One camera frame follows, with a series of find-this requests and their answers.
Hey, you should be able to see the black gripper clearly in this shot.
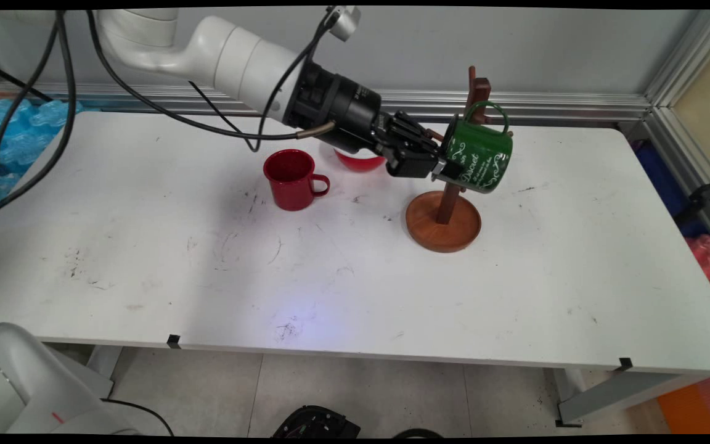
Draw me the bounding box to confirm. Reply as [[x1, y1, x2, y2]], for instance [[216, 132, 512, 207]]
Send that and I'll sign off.
[[284, 62, 460, 181]]

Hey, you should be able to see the green mug with white print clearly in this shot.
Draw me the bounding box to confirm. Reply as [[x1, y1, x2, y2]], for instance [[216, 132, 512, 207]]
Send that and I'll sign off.
[[441, 101, 514, 195]]

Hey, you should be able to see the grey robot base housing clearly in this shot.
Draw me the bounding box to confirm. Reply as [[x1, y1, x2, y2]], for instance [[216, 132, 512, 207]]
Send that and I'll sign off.
[[0, 322, 146, 435]]

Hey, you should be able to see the red bowl with white inside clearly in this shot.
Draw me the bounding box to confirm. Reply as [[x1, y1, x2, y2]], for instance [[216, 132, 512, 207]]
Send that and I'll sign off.
[[333, 148, 386, 173]]

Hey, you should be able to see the brown wooden mug tree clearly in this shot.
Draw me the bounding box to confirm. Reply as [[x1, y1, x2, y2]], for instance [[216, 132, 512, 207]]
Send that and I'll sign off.
[[406, 65, 514, 254]]

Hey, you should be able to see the red enamel mug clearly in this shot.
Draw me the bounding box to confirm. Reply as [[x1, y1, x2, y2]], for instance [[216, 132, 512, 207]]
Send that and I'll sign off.
[[263, 149, 331, 212]]

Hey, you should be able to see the blue plastic container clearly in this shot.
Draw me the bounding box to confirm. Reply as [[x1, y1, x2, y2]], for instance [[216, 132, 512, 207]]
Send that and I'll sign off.
[[632, 141, 707, 238]]

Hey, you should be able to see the black device on floor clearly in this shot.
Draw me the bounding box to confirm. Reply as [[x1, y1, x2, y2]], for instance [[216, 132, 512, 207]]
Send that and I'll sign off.
[[272, 405, 362, 438]]

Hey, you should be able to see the red plastic bag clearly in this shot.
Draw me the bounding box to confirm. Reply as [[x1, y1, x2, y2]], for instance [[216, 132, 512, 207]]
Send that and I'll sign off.
[[687, 234, 710, 318]]

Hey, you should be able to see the grey metal table leg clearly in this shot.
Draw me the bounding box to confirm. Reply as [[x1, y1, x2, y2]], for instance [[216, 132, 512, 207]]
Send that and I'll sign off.
[[555, 368, 710, 427], [87, 344, 123, 398]]

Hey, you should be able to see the orange floor mat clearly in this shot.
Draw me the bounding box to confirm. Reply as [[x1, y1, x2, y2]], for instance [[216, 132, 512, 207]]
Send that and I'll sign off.
[[657, 376, 710, 434]]

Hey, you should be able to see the blue wrapped water bottle pack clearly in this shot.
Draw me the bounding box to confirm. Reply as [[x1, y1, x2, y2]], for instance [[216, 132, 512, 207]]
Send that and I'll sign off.
[[0, 99, 84, 224]]

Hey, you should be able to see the black slanted rod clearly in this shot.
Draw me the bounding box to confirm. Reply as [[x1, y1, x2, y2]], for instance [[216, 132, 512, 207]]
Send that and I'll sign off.
[[0, 59, 54, 102]]

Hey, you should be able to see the black cable with metal end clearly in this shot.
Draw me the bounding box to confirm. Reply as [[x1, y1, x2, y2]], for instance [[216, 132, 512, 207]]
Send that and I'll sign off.
[[87, 9, 336, 140]]

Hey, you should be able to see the long aluminium frame rail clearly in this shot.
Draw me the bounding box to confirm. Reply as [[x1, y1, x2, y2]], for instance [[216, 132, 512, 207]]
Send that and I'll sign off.
[[0, 83, 655, 122]]

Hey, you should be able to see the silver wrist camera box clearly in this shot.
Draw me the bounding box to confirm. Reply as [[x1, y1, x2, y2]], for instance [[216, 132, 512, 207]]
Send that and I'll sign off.
[[327, 6, 362, 43]]

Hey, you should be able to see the thin black camera cable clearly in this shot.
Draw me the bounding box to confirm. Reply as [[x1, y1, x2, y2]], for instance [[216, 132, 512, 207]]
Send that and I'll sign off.
[[189, 12, 338, 153]]

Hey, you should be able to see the aluminium frame corner post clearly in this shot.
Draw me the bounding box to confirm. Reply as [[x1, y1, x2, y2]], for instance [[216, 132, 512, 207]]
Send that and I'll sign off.
[[642, 9, 710, 260]]

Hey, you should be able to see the thick black cable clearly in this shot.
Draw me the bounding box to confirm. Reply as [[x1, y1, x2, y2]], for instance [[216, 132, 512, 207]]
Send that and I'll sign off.
[[0, 11, 63, 193], [0, 11, 78, 221]]

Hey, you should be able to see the black cable on floor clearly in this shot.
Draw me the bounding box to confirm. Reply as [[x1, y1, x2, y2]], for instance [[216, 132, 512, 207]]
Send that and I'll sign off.
[[101, 398, 174, 436]]

